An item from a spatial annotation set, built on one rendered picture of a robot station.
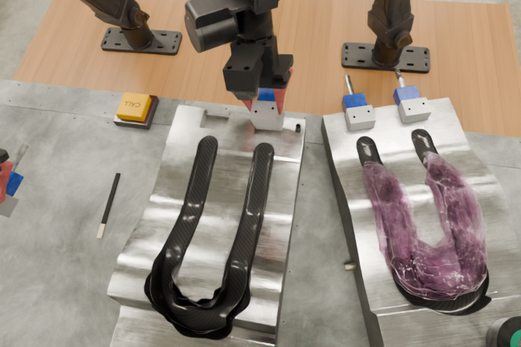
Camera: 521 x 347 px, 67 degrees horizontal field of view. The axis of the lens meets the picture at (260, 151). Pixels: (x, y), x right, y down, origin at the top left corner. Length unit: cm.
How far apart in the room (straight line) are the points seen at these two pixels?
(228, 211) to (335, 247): 21
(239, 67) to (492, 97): 62
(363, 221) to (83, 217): 55
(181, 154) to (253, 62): 27
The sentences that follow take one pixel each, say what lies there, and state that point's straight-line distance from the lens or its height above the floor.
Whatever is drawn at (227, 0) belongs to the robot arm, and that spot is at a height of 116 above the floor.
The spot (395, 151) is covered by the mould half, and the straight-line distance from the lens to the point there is 79.
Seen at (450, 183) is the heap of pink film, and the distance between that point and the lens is 72.
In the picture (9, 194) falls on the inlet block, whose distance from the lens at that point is 83.
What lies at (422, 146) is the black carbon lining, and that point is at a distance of 82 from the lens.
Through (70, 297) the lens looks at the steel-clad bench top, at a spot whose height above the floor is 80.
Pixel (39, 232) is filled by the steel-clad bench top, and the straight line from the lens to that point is 91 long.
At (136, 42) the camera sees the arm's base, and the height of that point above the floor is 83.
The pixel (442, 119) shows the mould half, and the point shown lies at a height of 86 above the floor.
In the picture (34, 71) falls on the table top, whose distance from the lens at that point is 114.
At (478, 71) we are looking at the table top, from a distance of 103.
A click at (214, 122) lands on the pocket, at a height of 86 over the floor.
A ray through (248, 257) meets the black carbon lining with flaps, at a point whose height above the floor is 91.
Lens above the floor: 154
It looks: 63 degrees down
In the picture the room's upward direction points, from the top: 8 degrees counter-clockwise
